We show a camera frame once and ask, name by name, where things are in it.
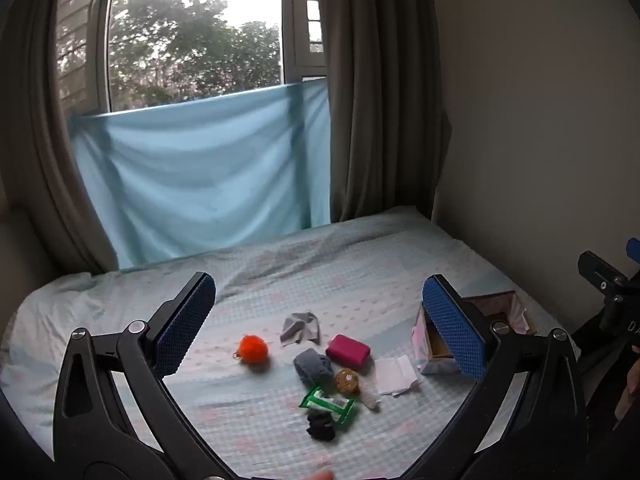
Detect grey curtain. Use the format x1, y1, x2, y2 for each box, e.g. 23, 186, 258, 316
312, 0, 452, 223
0, 0, 121, 276

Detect green packet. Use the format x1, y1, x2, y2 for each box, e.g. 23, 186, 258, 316
299, 385, 357, 430

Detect person's right hand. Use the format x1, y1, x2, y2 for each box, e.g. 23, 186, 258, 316
614, 359, 640, 432

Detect orange pompom ball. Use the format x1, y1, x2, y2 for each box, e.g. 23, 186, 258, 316
234, 335, 270, 368

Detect white tissue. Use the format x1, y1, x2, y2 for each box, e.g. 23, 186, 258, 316
374, 355, 424, 397

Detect pink zip pouch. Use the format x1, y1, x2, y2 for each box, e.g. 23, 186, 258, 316
326, 334, 372, 368

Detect black hair scrunchie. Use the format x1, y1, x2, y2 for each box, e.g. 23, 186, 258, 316
306, 410, 337, 442

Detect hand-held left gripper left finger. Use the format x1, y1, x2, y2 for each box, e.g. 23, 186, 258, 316
52, 271, 236, 480

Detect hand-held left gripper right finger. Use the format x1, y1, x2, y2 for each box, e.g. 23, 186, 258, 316
400, 274, 588, 480

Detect grey-blue rolled socks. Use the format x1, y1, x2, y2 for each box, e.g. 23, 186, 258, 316
293, 349, 335, 387

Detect clear plastic wrapper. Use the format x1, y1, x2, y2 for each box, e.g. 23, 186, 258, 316
357, 377, 382, 412

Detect pink patterned cardboard box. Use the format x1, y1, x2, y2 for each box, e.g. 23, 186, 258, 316
412, 290, 537, 376

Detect window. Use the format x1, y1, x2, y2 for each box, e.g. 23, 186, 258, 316
55, 0, 328, 116

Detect brown cookie plush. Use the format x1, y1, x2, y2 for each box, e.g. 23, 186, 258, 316
335, 369, 362, 395

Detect light blue hanging cloth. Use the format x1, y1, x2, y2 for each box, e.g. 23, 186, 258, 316
70, 77, 333, 270

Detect grey cloth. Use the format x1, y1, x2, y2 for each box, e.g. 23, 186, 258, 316
280, 311, 321, 347

